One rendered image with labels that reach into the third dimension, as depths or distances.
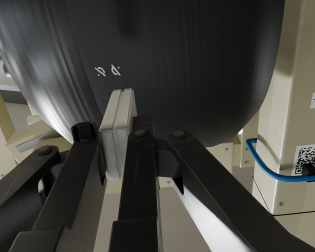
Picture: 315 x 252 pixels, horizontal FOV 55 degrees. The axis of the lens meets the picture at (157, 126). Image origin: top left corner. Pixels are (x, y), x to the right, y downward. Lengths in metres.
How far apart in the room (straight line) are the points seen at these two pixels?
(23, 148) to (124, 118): 0.95
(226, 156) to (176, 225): 2.44
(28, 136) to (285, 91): 0.79
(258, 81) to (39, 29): 0.21
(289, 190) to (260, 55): 0.43
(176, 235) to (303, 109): 2.76
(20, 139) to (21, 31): 0.81
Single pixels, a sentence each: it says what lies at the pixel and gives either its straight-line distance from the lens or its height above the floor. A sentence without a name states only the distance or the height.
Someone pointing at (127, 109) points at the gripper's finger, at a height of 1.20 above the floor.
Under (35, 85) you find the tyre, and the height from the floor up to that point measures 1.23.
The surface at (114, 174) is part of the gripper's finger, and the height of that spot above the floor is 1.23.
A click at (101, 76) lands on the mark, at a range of 0.29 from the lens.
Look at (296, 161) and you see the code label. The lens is 0.64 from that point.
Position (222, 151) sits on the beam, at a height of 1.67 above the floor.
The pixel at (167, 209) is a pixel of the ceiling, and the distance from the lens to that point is 3.47.
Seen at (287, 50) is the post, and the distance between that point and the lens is 0.55.
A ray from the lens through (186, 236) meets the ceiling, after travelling 3.23.
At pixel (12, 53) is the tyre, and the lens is 0.32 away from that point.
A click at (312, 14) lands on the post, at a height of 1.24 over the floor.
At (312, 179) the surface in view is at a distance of 0.65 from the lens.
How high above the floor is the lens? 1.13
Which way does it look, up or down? 31 degrees up
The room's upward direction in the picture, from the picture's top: 174 degrees clockwise
